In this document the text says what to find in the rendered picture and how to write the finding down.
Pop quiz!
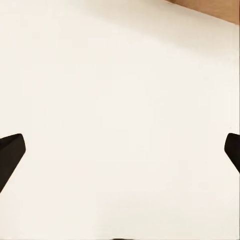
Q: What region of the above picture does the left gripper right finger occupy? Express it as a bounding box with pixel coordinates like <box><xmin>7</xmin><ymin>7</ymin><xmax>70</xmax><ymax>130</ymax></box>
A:
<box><xmin>224</xmin><ymin>133</ymin><xmax>240</xmax><ymax>173</ymax></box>

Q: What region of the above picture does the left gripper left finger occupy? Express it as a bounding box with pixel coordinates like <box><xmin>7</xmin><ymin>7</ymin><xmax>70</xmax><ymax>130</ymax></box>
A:
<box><xmin>0</xmin><ymin>133</ymin><xmax>26</xmax><ymax>193</ymax></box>

